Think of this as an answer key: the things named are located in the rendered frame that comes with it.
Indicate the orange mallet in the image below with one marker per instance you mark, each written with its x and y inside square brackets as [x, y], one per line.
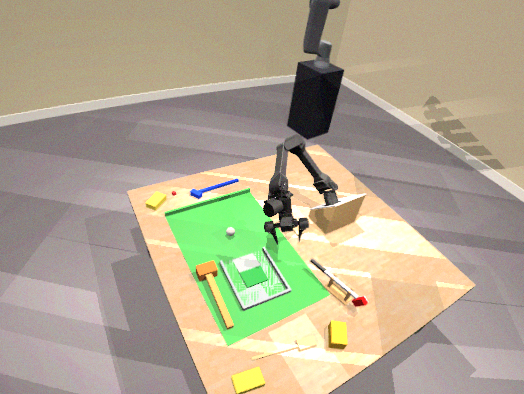
[207, 271]

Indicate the green putting mat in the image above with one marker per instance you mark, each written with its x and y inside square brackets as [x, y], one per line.
[201, 236]

